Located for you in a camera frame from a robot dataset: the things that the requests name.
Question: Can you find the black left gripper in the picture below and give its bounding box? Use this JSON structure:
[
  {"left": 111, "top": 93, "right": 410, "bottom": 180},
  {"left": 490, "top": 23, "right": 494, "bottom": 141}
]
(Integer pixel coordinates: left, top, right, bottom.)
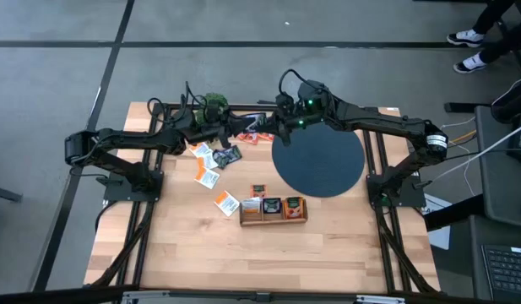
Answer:
[{"left": 215, "top": 113, "right": 268, "bottom": 149}]

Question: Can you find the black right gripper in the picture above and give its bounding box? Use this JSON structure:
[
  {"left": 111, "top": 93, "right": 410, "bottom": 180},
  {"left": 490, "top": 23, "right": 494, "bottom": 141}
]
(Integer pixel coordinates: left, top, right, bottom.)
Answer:
[{"left": 258, "top": 95, "right": 301, "bottom": 148}]

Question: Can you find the wooden three-compartment tea box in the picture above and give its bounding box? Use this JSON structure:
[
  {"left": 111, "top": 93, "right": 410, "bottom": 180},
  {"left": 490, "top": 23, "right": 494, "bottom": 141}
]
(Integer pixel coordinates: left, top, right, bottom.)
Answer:
[{"left": 238, "top": 195, "right": 308, "bottom": 228}]

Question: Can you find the small green potted plant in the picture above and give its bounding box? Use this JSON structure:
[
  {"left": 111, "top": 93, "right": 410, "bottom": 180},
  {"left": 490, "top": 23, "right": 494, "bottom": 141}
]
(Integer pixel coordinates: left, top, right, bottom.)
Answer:
[{"left": 194, "top": 91, "right": 231, "bottom": 126}]

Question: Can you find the dark round plate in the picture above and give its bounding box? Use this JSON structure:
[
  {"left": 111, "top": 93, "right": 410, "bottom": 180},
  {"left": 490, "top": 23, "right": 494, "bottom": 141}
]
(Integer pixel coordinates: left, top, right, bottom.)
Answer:
[{"left": 271, "top": 122, "right": 366, "bottom": 198}]

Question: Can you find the black square mounting plate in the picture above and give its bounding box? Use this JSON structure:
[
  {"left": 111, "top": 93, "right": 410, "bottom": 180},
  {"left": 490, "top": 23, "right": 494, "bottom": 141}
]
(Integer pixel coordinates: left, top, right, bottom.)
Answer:
[
  {"left": 366, "top": 173, "right": 427, "bottom": 209},
  {"left": 102, "top": 168, "right": 165, "bottom": 203}
]

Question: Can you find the black desk foot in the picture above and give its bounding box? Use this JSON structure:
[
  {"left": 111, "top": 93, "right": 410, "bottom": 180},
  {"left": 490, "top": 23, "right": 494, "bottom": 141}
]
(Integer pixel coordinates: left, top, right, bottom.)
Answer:
[{"left": 443, "top": 100, "right": 493, "bottom": 114}]

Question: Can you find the white paper sheet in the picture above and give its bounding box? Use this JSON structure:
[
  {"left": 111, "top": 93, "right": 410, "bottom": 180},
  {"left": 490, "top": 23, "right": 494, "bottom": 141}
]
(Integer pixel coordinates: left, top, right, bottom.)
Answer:
[{"left": 423, "top": 193, "right": 452, "bottom": 251}]

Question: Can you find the black floor beam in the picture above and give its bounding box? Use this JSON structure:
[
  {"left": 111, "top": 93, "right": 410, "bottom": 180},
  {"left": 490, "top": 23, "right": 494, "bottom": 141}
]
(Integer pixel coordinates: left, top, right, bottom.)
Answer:
[{"left": 423, "top": 193, "right": 486, "bottom": 232}]

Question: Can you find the person's white black shoe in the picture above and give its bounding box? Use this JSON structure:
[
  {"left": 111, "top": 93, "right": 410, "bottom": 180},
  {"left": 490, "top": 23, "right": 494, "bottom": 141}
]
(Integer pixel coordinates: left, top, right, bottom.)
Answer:
[
  {"left": 446, "top": 28, "right": 486, "bottom": 49},
  {"left": 453, "top": 52, "right": 488, "bottom": 75}
]

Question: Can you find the grey desk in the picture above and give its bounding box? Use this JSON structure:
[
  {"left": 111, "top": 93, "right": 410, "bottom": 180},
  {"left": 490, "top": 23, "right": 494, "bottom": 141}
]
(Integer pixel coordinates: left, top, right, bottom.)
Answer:
[{"left": 474, "top": 105, "right": 521, "bottom": 230}]

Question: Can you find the black bag with white stripe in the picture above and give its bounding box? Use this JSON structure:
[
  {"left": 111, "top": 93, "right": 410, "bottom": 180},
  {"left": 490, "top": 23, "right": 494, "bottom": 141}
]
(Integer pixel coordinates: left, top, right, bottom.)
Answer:
[{"left": 491, "top": 74, "right": 521, "bottom": 125}]

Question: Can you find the person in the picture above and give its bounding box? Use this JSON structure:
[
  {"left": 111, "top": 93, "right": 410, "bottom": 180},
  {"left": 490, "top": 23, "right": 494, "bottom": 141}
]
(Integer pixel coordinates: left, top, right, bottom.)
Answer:
[{"left": 470, "top": 0, "right": 521, "bottom": 64}]

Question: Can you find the grey chair leg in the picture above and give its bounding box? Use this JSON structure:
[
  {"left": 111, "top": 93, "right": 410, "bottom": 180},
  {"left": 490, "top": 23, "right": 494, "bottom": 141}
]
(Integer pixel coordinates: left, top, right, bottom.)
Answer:
[{"left": 0, "top": 183, "right": 24, "bottom": 204}]

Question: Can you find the long black crossbar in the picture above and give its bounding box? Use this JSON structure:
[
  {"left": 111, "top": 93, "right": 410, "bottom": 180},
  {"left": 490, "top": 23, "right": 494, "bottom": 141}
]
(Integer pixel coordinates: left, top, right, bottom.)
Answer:
[{"left": 0, "top": 285, "right": 521, "bottom": 304}]

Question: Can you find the black laptop keyboard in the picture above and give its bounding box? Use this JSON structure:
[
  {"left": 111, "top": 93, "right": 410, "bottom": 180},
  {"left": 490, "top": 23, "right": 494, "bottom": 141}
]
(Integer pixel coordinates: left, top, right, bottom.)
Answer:
[{"left": 481, "top": 244, "right": 521, "bottom": 301}]

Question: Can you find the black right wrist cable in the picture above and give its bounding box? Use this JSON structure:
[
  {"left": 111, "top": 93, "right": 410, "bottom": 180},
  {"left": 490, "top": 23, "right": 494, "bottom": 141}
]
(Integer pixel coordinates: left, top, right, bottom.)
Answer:
[{"left": 278, "top": 68, "right": 312, "bottom": 99}]

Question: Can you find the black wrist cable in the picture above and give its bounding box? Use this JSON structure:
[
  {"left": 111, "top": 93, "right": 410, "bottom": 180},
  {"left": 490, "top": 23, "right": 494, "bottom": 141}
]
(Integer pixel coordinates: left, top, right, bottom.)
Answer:
[
  {"left": 146, "top": 81, "right": 210, "bottom": 124},
  {"left": 278, "top": 68, "right": 312, "bottom": 99}
]

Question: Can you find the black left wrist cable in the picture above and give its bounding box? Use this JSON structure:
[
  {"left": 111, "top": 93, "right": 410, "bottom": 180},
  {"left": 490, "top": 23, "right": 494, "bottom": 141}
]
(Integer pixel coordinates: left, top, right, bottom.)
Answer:
[{"left": 146, "top": 81, "right": 210, "bottom": 124}]

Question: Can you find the black aluminium rail frame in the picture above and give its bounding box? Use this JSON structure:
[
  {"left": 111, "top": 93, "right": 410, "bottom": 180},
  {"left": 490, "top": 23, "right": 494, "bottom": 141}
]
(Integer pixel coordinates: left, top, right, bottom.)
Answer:
[{"left": 84, "top": 95, "right": 442, "bottom": 296}]

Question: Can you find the yellow cable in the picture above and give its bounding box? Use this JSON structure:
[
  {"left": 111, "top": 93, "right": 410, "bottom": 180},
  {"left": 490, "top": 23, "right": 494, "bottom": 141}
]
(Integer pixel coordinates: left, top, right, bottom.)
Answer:
[{"left": 448, "top": 129, "right": 478, "bottom": 145}]

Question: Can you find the thin white cable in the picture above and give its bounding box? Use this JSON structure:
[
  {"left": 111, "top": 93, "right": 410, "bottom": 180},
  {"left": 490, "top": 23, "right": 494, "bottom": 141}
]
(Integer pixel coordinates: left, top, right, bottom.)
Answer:
[{"left": 439, "top": 121, "right": 477, "bottom": 198}]

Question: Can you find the silver aluminium bracket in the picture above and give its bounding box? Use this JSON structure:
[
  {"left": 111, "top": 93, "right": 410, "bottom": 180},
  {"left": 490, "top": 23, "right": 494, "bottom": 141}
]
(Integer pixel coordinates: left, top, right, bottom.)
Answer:
[
  {"left": 355, "top": 294, "right": 407, "bottom": 304},
  {"left": 121, "top": 289, "right": 173, "bottom": 304}
]

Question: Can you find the thick white cable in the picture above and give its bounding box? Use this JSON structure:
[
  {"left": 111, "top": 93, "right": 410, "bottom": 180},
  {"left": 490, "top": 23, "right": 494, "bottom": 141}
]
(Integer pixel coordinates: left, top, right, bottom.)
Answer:
[{"left": 428, "top": 121, "right": 521, "bottom": 183}]

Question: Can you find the thin black cable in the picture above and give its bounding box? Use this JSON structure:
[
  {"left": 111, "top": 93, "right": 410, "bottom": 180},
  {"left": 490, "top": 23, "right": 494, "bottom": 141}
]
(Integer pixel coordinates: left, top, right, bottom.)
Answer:
[{"left": 443, "top": 147, "right": 521, "bottom": 164}]

